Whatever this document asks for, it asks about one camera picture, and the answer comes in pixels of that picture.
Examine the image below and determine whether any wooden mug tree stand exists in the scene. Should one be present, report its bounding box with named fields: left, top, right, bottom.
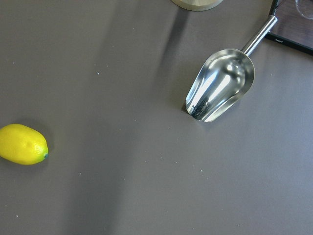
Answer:
left=172, top=0, right=223, bottom=11

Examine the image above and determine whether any wine glass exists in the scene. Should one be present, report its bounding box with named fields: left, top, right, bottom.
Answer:
left=295, top=0, right=313, bottom=20

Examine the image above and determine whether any yellow lemon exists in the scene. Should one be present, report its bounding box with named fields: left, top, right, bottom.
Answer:
left=0, top=124, right=49, bottom=165

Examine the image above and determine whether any metal scoop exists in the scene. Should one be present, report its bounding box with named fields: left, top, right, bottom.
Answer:
left=185, top=15, right=278, bottom=122

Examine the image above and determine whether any black glass rack tray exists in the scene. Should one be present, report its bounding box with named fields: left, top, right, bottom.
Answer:
left=266, top=0, right=313, bottom=55

